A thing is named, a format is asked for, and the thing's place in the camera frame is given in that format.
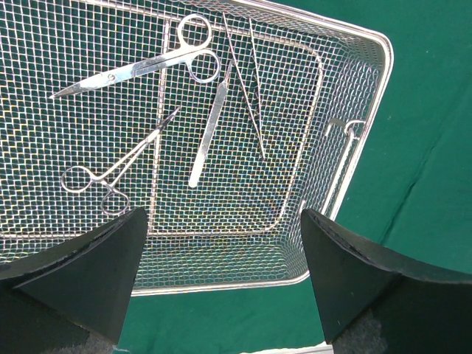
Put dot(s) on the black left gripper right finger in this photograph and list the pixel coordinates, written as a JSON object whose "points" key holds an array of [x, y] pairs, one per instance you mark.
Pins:
{"points": [[372, 299]]}

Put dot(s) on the steel tweezers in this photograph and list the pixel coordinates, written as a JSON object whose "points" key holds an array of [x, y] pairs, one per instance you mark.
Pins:
{"points": [[250, 82]]}

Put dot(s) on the steel scalpel handle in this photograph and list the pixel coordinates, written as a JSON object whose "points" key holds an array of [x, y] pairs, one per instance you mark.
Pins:
{"points": [[211, 125]]}

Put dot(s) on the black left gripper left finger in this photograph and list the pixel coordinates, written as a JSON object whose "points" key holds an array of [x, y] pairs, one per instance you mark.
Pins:
{"points": [[73, 297]]}

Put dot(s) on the silver wire mesh tray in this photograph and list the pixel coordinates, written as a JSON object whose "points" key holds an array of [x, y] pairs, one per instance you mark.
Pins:
{"points": [[322, 81]]}

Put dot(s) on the steel forceps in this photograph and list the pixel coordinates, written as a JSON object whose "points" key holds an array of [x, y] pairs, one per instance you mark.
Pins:
{"points": [[110, 178]]}

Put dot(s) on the green surgical cloth kit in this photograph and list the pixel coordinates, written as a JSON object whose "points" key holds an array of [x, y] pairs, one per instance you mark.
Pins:
{"points": [[410, 191]]}

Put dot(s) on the steel surgical scissors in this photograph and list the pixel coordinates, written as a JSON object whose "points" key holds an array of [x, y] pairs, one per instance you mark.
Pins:
{"points": [[186, 53]]}

